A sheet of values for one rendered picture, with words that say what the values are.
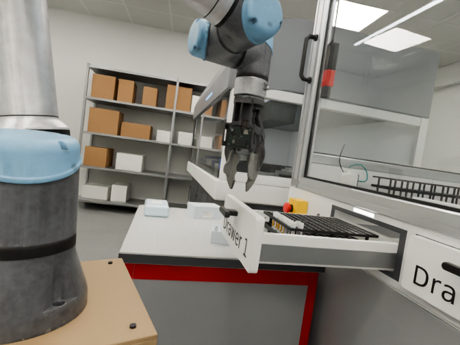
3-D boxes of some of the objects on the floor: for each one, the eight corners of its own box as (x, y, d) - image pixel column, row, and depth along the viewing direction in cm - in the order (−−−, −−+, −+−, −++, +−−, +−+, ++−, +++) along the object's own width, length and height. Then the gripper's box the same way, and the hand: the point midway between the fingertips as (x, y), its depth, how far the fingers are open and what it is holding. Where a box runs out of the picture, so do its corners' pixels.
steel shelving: (71, 209, 413) (87, 62, 401) (83, 202, 461) (97, 71, 449) (317, 233, 468) (337, 105, 456) (305, 225, 516) (323, 109, 505)
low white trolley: (86, 529, 80) (118, 251, 75) (120, 363, 140) (139, 204, 136) (288, 502, 93) (326, 263, 88) (239, 361, 153) (260, 215, 149)
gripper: (219, 93, 66) (207, 188, 68) (267, 96, 63) (254, 196, 64) (231, 101, 74) (220, 186, 76) (275, 104, 71) (263, 193, 72)
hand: (240, 184), depth 72 cm, fingers open, 3 cm apart
